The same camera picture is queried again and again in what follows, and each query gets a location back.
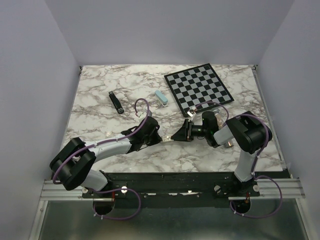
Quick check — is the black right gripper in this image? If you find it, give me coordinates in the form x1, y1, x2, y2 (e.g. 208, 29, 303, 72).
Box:
171, 118, 209, 142

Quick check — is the black grey chessboard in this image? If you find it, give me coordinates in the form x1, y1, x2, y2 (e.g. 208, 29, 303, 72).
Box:
164, 63, 234, 117

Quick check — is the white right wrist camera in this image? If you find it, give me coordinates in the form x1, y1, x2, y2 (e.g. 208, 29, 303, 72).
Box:
187, 107, 197, 120

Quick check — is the black stapler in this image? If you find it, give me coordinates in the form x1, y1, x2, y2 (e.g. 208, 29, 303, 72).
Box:
108, 91, 124, 114

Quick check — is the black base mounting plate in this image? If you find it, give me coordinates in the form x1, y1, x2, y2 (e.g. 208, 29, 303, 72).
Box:
51, 172, 293, 210

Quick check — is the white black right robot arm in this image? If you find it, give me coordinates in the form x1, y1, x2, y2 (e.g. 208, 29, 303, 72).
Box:
170, 111, 273, 196

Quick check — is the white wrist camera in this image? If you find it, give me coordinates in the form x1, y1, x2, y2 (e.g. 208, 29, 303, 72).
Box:
136, 111, 152, 122
187, 107, 197, 120

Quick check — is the cream staple box sleeve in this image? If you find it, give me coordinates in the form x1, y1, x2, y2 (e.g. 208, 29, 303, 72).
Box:
163, 135, 173, 142

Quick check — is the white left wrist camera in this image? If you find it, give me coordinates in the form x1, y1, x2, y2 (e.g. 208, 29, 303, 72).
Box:
136, 111, 152, 122

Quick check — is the aluminium frame rail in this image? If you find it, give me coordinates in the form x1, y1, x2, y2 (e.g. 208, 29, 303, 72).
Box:
40, 178, 306, 202

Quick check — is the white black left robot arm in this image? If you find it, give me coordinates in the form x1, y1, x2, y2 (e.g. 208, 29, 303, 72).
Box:
49, 116, 162, 198

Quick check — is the staple box tray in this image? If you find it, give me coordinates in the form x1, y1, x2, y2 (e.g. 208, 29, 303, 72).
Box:
162, 136, 171, 143

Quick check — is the glitter filled clear tube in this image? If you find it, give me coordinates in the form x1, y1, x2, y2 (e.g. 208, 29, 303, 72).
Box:
212, 108, 234, 149

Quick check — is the light blue mini stapler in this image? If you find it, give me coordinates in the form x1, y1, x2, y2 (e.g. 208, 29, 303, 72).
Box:
154, 90, 168, 106

